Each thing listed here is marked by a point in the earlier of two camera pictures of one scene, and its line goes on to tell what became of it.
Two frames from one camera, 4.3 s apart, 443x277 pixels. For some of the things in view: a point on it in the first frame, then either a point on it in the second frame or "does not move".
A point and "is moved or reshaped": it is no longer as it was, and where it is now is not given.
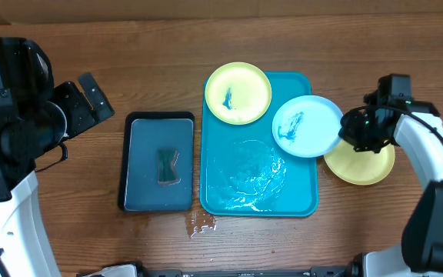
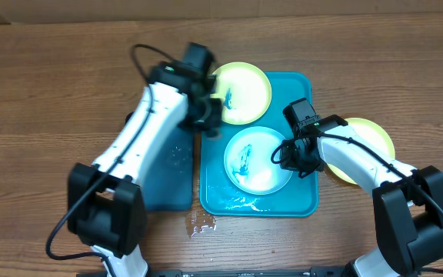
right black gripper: [351, 134] → [291, 164]
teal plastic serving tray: [244, 171] does not move
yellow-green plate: [238, 93] does not move
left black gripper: [85, 112] → [214, 121]
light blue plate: [307, 126] is moved or reshaped
